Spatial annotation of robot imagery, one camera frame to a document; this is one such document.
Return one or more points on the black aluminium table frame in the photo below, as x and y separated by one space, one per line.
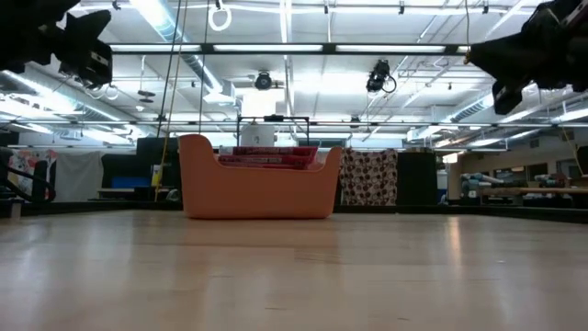
413 209

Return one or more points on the wooden bench with rolls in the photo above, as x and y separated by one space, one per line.
528 190

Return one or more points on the white box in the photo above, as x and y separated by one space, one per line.
257 135

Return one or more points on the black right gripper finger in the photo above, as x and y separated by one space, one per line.
509 99

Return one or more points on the silver ventilation duct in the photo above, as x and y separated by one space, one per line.
161 23

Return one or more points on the black partition panel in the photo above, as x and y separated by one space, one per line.
415 179
147 156

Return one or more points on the black overhead camera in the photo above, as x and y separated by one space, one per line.
263 81

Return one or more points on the red Orville Redenbacher popcorn bag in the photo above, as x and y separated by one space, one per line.
262 167
266 160
275 151

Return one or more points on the black metal rack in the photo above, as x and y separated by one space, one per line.
273 118

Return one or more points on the black overhead beam with lights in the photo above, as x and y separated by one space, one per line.
207 48

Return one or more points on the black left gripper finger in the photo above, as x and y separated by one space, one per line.
100 71

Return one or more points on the orange plastic basket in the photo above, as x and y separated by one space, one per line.
257 193

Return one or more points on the dotted patterned cloth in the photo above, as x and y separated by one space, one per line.
367 177

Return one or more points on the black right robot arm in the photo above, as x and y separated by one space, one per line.
565 41

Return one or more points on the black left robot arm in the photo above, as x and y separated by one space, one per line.
27 32

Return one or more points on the grey hanging cloth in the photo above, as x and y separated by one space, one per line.
78 174

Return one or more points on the floral patterned cloth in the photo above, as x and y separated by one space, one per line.
25 161

